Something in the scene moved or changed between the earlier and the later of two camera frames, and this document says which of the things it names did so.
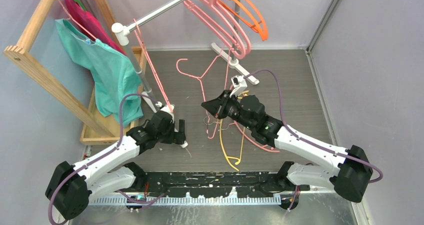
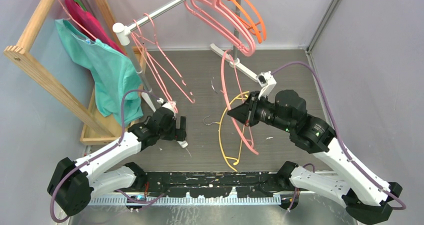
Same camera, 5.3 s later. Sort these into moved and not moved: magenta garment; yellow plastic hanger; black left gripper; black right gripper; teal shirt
Moved: black right gripper
Not moved: magenta garment; yellow plastic hanger; black left gripper; teal shirt
